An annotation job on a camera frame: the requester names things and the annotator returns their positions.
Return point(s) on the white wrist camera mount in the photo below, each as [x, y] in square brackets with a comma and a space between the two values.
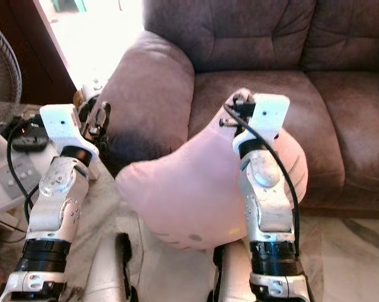
[268, 116]
[62, 126]

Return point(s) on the white robot leg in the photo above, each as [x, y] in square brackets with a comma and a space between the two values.
[107, 270]
[233, 277]

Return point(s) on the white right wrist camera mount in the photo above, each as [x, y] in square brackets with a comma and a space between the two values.
[268, 116]

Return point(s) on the pink plush pillow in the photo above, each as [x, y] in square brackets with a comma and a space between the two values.
[189, 189]

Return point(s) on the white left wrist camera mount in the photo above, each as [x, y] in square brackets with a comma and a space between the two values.
[62, 126]

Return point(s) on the brown fabric sofa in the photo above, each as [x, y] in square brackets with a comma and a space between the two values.
[327, 119]

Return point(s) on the small white round device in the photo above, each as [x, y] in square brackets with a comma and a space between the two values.
[92, 90]

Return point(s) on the grey standing fan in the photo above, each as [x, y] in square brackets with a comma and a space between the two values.
[4, 82]

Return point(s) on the white robot right leg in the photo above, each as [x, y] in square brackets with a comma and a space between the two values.
[233, 277]

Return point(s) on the dark wooden door frame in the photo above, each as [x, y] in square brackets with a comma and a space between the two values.
[38, 44]

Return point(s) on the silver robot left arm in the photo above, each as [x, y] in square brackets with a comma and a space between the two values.
[51, 207]

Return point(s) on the black power adapter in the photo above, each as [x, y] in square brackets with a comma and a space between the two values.
[32, 135]

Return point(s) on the white robot left leg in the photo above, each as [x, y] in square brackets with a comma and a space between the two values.
[107, 270]

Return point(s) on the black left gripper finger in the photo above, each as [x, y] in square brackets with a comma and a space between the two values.
[104, 121]

